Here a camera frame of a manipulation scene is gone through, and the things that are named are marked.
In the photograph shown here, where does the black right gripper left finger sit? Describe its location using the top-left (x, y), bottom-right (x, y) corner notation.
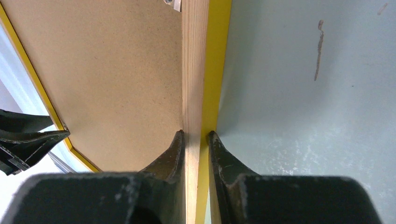
top-left (1, 130), bottom-right (185, 224)

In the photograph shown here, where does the yellow wooden picture frame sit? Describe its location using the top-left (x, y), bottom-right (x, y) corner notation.
top-left (0, 0), bottom-right (233, 224)

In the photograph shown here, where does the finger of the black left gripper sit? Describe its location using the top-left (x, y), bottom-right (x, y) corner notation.
top-left (0, 130), bottom-right (70, 175)
top-left (0, 109), bottom-right (53, 133)

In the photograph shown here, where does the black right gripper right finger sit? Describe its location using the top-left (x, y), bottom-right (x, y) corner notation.
top-left (207, 131), bottom-right (381, 224)

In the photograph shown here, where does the brown cardboard backing board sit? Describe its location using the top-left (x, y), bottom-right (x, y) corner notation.
top-left (2, 0), bottom-right (182, 171)

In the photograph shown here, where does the silver metal turn clip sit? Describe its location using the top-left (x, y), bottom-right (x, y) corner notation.
top-left (164, 0), bottom-right (182, 12)

